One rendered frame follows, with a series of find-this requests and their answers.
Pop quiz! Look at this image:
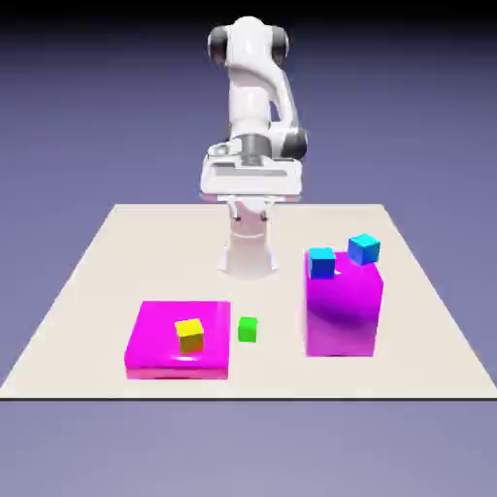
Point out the small yellow cube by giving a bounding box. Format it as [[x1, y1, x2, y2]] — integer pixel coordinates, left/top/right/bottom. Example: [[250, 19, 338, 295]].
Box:
[[174, 317, 206, 355]]

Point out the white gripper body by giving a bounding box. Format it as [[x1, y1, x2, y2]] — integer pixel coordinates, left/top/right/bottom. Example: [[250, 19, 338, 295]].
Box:
[[199, 155, 304, 204]]

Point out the large tall magenta box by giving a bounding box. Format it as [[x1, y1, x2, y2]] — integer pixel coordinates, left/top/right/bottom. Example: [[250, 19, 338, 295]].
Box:
[[304, 249, 385, 358]]

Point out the small blue cube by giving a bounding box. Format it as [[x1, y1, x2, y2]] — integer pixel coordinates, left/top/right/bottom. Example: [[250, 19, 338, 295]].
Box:
[[308, 247, 337, 281], [347, 233, 382, 267]]

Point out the small green cube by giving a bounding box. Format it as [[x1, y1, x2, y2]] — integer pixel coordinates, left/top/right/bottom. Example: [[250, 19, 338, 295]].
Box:
[[237, 315, 258, 344]]

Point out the large flat magenta box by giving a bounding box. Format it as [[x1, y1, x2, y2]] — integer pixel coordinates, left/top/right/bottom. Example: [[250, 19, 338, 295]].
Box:
[[123, 299, 232, 381]]

